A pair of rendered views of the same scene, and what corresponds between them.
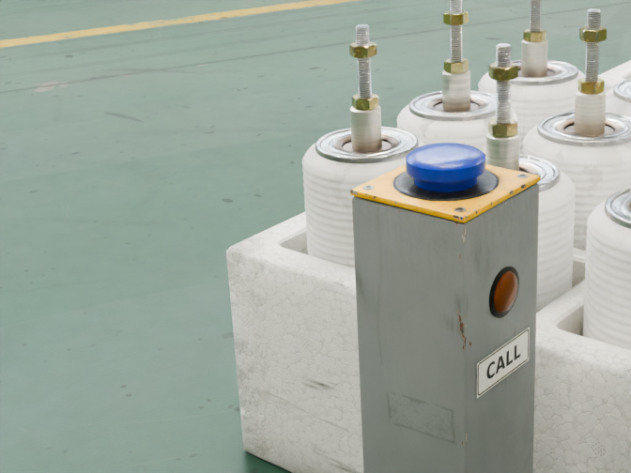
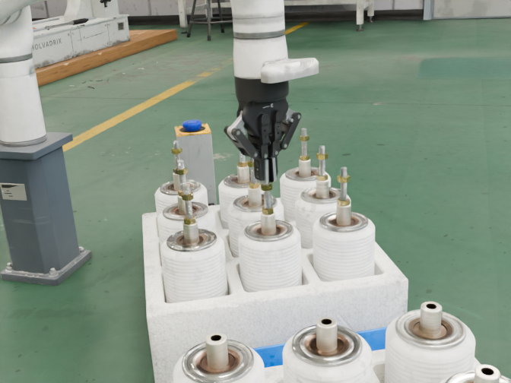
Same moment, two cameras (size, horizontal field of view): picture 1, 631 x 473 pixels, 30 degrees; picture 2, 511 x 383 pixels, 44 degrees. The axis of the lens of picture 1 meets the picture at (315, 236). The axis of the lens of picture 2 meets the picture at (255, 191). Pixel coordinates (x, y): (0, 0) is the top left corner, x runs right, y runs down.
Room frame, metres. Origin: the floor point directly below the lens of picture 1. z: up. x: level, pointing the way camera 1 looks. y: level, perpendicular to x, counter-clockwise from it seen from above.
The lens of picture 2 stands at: (1.46, -0.99, 0.65)
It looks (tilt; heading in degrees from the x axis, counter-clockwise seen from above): 21 degrees down; 129
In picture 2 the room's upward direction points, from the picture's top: 3 degrees counter-clockwise
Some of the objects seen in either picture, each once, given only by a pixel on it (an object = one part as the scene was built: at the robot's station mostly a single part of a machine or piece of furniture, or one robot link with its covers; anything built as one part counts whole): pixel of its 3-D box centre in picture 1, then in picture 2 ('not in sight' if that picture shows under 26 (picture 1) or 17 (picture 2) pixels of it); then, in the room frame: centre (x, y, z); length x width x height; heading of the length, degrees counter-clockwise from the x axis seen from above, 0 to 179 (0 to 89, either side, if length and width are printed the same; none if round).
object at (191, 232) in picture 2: not in sight; (191, 232); (0.84, -0.37, 0.26); 0.02 x 0.02 x 0.03
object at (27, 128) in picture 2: not in sight; (17, 101); (0.26, -0.27, 0.39); 0.09 x 0.09 x 0.17; 20
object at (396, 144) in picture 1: (366, 145); (305, 174); (0.82, -0.04, 0.25); 0.08 x 0.08 x 0.01
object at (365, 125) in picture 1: (366, 129); (304, 168); (0.82, -0.04, 0.26); 0.02 x 0.02 x 0.03
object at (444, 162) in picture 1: (445, 172); (192, 126); (0.56, -0.07, 0.32); 0.04 x 0.04 x 0.02
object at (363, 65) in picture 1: (363, 77); (304, 148); (0.82, -0.04, 0.30); 0.01 x 0.01 x 0.08
